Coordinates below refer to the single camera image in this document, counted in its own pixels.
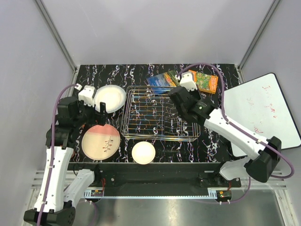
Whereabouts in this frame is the orange green book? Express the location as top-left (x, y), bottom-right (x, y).
top-left (189, 70), bottom-right (218, 94)

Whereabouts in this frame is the purple cable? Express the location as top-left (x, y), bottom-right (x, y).
top-left (175, 62), bottom-right (296, 181)
top-left (36, 83), bottom-right (83, 226)

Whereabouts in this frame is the white paper plate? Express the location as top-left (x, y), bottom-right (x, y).
top-left (94, 85), bottom-right (126, 113)

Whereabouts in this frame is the pink cream floral plate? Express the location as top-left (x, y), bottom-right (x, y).
top-left (81, 124), bottom-right (120, 161)

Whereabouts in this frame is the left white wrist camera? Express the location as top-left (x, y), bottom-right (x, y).
top-left (78, 85), bottom-right (96, 108)

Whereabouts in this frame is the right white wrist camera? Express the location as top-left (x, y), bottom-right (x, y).
top-left (179, 72), bottom-right (197, 91)

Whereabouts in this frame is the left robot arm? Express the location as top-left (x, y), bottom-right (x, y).
top-left (24, 97), bottom-right (107, 226)

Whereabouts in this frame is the white whiteboard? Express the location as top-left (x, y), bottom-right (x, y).
top-left (224, 73), bottom-right (301, 149)

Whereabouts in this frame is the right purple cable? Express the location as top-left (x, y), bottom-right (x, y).
top-left (175, 62), bottom-right (296, 181)

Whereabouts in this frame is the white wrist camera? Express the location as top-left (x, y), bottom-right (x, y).
top-left (179, 72), bottom-right (197, 91)
top-left (78, 85), bottom-right (96, 108)

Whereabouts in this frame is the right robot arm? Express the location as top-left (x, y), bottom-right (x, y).
top-left (168, 86), bottom-right (281, 187)

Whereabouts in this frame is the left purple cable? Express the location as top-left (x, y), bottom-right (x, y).
top-left (36, 83), bottom-right (83, 226)

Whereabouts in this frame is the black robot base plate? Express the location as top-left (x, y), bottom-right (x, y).
top-left (68, 162), bottom-right (241, 198)

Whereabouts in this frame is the metal wire dish rack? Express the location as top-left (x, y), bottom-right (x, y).
top-left (120, 86), bottom-right (201, 141)

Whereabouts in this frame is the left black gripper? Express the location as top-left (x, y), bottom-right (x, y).
top-left (74, 96), bottom-right (108, 128)

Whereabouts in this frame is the orange bowl white inside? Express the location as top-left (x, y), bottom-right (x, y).
top-left (132, 141), bottom-right (156, 165)

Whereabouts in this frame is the blue landscape book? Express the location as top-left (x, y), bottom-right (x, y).
top-left (147, 70), bottom-right (179, 95)

